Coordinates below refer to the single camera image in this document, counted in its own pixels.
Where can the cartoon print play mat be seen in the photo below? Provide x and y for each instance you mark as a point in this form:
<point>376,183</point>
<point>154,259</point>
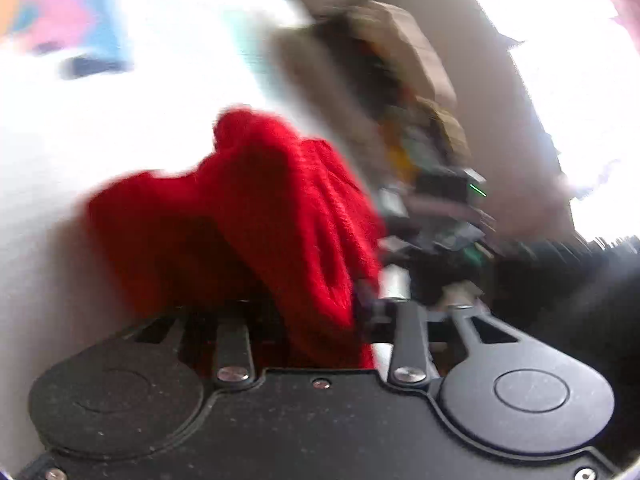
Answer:
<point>150,60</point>

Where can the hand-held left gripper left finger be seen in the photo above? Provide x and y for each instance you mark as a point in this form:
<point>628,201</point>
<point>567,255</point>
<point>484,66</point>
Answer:
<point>235,330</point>

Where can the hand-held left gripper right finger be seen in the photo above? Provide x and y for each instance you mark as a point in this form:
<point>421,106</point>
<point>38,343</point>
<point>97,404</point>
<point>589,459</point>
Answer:
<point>410,340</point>

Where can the stack of colourful folded clothes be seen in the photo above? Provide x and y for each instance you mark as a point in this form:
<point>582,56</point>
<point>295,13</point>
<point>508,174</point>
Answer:
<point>430,140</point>

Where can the red knitted sweater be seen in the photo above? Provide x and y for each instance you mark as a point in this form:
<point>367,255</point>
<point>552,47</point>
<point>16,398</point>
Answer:
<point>260,210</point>

